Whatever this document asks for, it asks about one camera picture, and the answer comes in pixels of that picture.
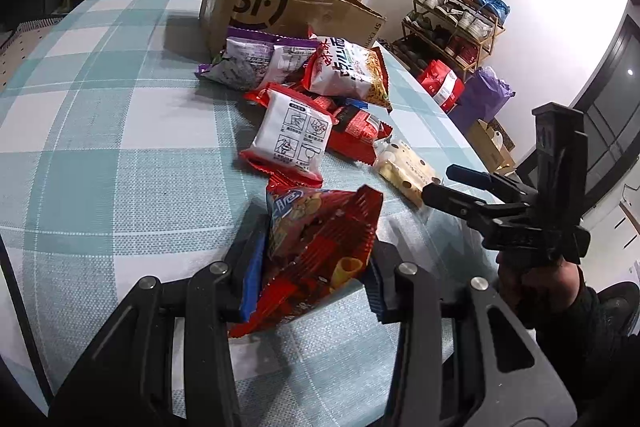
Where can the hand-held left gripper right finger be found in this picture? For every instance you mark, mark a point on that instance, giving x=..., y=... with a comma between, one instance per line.
x=376, y=292

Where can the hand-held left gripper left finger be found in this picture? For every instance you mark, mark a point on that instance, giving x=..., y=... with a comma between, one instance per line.
x=252, y=269

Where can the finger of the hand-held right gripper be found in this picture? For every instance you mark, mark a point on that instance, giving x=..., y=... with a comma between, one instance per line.
x=470, y=177
x=450, y=199

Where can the cream spotted snack packet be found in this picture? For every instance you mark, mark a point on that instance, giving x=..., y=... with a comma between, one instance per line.
x=405, y=167

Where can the red crinkled snack bag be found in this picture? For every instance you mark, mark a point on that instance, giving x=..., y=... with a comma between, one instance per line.
x=310, y=247

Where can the red cookie packet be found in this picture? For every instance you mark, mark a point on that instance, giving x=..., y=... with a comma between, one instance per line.
x=357, y=129

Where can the blue cookie packet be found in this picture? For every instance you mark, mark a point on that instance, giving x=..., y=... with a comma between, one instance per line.
x=356, y=104

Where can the white red-edged noodle packet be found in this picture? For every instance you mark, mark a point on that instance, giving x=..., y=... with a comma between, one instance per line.
x=290, y=132

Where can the red orange noodle snack bag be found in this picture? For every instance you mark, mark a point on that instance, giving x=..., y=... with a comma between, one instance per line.
x=345, y=72

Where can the small red snack packet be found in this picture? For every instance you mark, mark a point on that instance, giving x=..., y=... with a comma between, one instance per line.
x=320, y=99

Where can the grey purple snack packet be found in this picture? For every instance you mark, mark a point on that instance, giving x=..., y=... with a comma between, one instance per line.
x=235, y=67

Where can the white purple snack packet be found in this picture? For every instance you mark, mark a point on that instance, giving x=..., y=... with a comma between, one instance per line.
x=286, y=59

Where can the brown cardboard box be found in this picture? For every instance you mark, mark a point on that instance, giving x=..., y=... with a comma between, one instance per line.
x=280, y=7

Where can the person's right forearm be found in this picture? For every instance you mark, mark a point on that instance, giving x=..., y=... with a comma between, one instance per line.
x=585, y=347

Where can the person's right hand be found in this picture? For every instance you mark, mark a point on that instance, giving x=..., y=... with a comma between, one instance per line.
x=540, y=292

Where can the open brown carton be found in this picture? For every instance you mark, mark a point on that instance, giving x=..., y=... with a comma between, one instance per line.
x=487, y=144

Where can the dark glass door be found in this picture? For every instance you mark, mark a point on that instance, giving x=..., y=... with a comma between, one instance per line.
x=605, y=107

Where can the purple shopping bag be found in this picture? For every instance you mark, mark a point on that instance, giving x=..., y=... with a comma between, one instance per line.
x=482, y=99

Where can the red shopping bag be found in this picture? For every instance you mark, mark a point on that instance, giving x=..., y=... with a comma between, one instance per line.
x=440, y=84

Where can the wooden shoe rack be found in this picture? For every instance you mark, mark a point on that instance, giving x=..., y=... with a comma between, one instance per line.
x=475, y=57

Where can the collection of stored shoes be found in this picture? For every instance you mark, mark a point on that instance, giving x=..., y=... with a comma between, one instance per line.
x=470, y=22

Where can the teal checkered tablecloth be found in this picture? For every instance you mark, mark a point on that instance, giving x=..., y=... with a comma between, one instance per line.
x=125, y=132

